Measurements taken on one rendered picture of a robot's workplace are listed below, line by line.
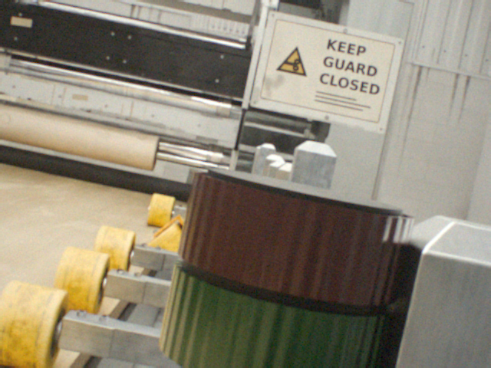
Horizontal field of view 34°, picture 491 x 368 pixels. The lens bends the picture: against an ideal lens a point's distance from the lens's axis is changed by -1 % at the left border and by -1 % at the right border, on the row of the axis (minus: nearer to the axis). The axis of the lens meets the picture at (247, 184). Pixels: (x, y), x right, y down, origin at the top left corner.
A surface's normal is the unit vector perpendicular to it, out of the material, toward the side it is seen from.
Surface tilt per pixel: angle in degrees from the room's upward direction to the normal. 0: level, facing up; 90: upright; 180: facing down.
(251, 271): 90
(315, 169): 90
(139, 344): 90
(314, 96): 90
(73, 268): 63
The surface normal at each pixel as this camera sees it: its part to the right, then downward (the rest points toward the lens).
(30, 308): 0.13, -0.55
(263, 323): -0.20, 0.01
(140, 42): 0.00, 0.06
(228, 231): -0.58, -0.08
